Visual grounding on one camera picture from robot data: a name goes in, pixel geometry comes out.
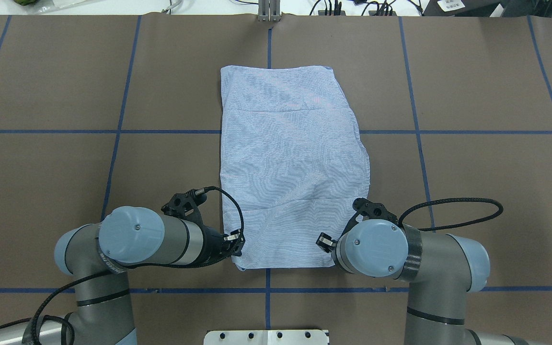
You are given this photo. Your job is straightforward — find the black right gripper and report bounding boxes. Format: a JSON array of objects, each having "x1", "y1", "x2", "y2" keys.
[{"x1": 316, "y1": 198, "x2": 397, "y2": 253}]

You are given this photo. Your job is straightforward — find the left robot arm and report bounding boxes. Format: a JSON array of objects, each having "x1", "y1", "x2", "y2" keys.
[{"x1": 0, "y1": 186, "x2": 245, "y2": 345}]

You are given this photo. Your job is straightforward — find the aluminium frame post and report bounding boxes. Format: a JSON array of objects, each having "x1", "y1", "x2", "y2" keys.
[{"x1": 257, "y1": 0, "x2": 282, "y2": 22}]

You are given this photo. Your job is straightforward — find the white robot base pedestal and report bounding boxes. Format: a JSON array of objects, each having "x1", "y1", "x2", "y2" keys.
[{"x1": 203, "y1": 329, "x2": 330, "y2": 345}]

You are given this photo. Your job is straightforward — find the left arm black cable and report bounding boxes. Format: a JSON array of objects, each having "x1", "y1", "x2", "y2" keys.
[{"x1": 22, "y1": 186, "x2": 245, "y2": 345}]

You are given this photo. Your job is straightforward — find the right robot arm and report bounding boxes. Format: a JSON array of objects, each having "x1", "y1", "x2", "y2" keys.
[{"x1": 316, "y1": 198, "x2": 530, "y2": 345}]

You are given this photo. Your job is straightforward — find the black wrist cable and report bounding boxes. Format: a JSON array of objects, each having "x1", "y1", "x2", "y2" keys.
[{"x1": 397, "y1": 197, "x2": 504, "y2": 233}]

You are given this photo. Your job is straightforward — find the light blue striped shirt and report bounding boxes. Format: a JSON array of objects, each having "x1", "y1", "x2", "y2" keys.
[{"x1": 220, "y1": 65, "x2": 370, "y2": 271}]

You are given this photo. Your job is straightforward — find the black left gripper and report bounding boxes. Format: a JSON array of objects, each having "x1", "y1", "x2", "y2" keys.
[{"x1": 161, "y1": 189, "x2": 245, "y2": 266}]

